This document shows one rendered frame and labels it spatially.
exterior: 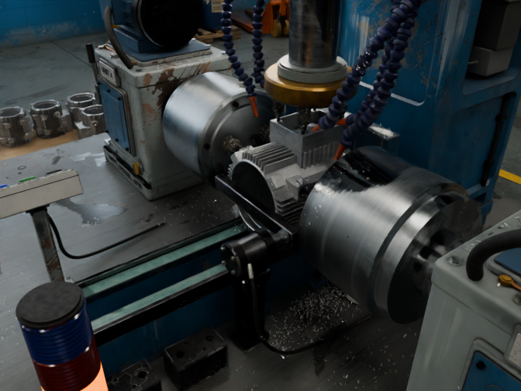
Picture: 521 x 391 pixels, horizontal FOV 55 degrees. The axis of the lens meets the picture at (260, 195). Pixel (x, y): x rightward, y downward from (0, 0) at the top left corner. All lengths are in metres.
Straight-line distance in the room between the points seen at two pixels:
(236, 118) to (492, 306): 0.68
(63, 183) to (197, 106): 0.33
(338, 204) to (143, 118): 0.67
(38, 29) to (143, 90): 5.31
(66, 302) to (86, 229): 0.86
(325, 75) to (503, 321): 0.51
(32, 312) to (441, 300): 0.46
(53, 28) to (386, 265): 6.09
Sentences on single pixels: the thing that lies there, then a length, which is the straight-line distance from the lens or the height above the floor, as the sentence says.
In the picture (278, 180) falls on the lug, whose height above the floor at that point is 1.08.
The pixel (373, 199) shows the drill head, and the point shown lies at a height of 1.14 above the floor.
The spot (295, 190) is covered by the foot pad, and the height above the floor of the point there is 1.07.
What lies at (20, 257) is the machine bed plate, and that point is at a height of 0.80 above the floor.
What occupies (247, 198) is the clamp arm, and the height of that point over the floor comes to 1.03.
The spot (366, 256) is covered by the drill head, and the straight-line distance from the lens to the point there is 0.76.
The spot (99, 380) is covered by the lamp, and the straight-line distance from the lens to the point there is 0.57.
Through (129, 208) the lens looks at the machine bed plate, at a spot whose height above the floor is 0.80.
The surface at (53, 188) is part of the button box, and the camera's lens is 1.02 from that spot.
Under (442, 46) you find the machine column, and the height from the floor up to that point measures 1.30.
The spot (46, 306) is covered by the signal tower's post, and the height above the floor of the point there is 1.22.
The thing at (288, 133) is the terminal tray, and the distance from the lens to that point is 0.98.
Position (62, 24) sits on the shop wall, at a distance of 6.63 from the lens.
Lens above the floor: 1.54
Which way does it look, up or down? 32 degrees down
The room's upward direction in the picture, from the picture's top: straight up
